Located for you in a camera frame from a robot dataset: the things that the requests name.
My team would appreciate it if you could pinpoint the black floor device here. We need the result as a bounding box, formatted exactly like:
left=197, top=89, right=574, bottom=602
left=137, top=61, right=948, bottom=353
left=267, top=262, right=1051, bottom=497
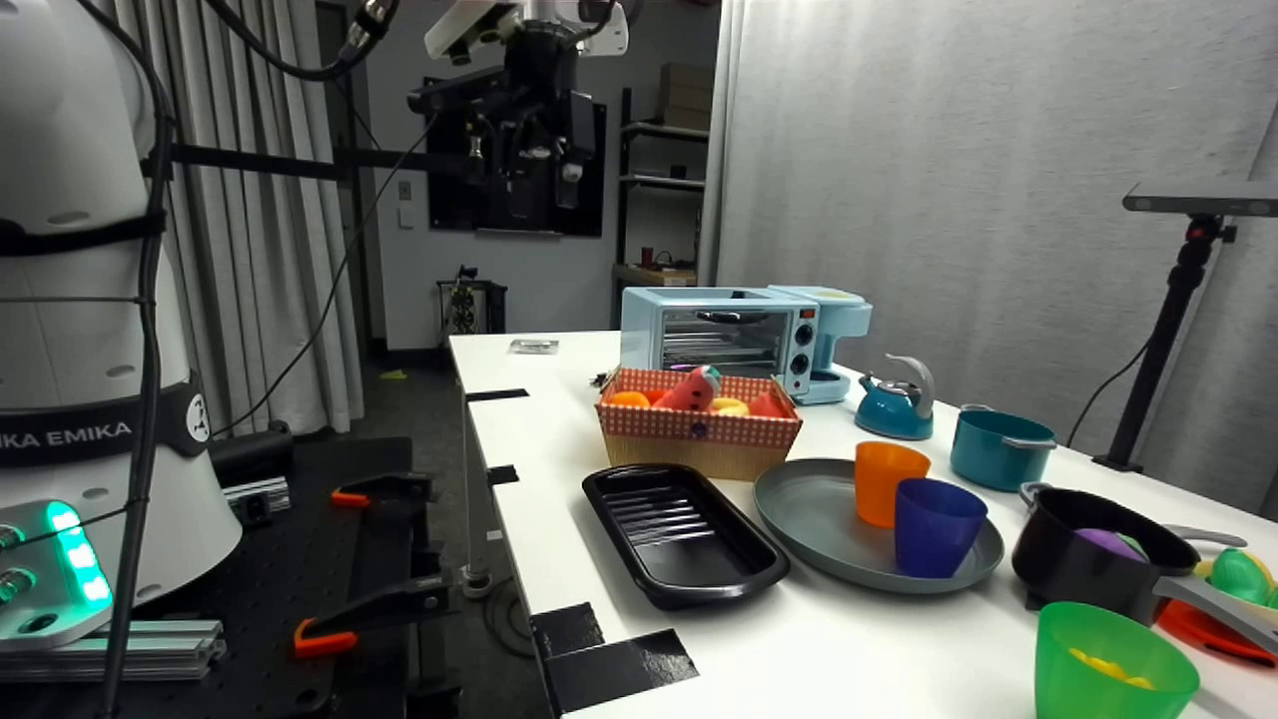
left=437, top=262, right=513, bottom=334

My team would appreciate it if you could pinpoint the teal toy pot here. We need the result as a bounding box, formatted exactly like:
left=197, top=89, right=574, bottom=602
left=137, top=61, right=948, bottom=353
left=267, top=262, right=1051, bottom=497
left=948, top=405, right=1061, bottom=497

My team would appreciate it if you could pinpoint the grey round plate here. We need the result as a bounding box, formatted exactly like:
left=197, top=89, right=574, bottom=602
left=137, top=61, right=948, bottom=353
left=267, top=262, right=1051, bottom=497
left=750, top=456, right=1008, bottom=599

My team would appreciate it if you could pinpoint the red toy plate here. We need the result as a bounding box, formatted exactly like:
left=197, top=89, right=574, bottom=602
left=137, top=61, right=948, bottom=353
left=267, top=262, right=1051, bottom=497
left=1153, top=595, right=1278, bottom=670

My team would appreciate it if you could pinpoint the black toy pan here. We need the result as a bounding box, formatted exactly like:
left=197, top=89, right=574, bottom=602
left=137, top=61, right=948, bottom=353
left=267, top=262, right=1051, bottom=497
left=1012, top=482, right=1278, bottom=655

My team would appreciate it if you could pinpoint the black rectangular tray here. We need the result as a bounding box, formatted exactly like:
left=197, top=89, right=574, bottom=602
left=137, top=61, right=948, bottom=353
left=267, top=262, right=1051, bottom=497
left=581, top=460, right=796, bottom=615

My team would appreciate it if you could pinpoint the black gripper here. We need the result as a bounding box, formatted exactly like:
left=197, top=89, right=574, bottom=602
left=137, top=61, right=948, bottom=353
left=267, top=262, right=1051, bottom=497
left=466, top=17, right=591, bottom=215

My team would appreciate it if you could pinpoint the purple toy vegetable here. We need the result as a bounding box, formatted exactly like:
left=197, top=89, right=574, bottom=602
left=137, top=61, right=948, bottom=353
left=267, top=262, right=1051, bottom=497
left=1069, top=523, right=1151, bottom=566

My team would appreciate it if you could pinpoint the green plastic cup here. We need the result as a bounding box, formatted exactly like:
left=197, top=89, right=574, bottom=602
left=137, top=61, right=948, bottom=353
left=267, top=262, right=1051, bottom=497
left=1035, top=595, right=1206, bottom=719

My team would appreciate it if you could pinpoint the orange-handled black clamp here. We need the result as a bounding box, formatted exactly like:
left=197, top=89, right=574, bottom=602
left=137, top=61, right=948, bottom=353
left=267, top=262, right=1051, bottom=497
left=292, top=571, right=452, bottom=662
left=327, top=473, right=437, bottom=515

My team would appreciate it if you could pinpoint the black horizontal bar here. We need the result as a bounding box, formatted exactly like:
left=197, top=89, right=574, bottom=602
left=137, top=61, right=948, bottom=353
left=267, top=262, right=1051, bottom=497
left=143, top=141, right=433, bottom=185

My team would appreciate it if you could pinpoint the yellow toy piece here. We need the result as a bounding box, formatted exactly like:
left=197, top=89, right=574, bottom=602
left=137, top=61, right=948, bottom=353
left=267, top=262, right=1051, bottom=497
left=1068, top=642, right=1160, bottom=695

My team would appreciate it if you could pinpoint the light blue toy oven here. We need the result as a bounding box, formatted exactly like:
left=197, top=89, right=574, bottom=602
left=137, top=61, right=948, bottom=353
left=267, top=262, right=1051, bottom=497
left=617, top=278, right=880, bottom=409

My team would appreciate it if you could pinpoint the large black tape patch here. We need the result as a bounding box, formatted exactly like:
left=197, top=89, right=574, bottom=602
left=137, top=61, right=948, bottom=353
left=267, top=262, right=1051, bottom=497
left=530, top=599, right=702, bottom=716

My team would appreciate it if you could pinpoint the cable with metal connector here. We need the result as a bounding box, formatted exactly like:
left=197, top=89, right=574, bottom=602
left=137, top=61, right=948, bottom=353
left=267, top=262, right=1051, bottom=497
left=204, top=0, right=404, bottom=79

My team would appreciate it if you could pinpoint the orange plastic cup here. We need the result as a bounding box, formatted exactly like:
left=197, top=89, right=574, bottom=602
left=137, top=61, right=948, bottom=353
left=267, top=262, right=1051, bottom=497
left=851, top=434, right=934, bottom=531

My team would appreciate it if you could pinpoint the red checkered basket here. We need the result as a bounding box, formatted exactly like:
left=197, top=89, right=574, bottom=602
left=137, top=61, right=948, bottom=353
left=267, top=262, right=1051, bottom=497
left=591, top=368, right=808, bottom=482

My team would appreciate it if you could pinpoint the black tripod stand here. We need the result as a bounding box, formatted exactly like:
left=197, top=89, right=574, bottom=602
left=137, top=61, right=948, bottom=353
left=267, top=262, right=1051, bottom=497
left=1099, top=185, right=1278, bottom=473

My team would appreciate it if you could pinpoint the grey pleated curtain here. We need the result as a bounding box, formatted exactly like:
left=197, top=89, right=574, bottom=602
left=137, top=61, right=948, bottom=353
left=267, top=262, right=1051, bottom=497
left=96, top=0, right=370, bottom=438

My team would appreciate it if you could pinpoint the aluminium profile rail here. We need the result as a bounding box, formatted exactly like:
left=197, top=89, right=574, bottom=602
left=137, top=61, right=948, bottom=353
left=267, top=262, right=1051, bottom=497
left=0, top=615, right=231, bottom=690

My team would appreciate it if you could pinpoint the thin black tripod cable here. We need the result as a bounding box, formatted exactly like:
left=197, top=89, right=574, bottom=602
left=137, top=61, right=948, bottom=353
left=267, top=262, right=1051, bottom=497
left=1061, top=334, right=1153, bottom=452

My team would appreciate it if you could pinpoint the white backdrop curtain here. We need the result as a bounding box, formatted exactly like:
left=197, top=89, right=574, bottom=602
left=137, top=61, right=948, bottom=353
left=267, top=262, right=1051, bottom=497
left=698, top=0, right=1278, bottom=515

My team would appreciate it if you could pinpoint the green toy fruit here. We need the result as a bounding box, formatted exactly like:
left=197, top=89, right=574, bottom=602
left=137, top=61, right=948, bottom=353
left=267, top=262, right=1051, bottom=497
left=1202, top=543, right=1278, bottom=611

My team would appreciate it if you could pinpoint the cardboard box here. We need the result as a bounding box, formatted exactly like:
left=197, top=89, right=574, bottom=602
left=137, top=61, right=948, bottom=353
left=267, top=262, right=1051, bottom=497
left=655, top=61, right=717, bottom=132

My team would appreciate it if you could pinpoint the black wall monitor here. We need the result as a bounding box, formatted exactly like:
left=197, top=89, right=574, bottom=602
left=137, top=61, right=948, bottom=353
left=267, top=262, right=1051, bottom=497
left=422, top=89, right=610, bottom=240

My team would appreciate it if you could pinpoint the toy watermelon slice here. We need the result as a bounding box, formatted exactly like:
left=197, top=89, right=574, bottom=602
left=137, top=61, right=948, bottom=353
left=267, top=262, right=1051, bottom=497
left=655, top=364, right=722, bottom=417

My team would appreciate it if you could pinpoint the blue plastic cup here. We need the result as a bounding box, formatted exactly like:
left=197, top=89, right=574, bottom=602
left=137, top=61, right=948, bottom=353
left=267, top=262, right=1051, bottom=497
left=891, top=477, right=989, bottom=578

